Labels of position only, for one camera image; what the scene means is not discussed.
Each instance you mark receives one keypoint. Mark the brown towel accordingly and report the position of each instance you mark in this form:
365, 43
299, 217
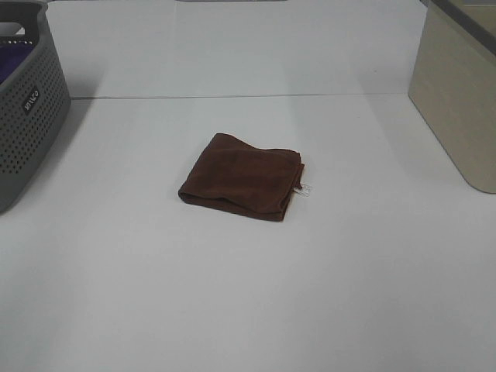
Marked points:
232, 176

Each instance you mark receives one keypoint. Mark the beige storage bin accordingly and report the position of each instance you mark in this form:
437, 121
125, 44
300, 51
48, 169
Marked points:
453, 85

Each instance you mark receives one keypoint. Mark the grey perforated plastic basket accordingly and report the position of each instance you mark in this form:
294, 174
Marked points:
34, 108

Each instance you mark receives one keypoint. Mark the purple towel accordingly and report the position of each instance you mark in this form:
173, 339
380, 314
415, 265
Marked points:
16, 58

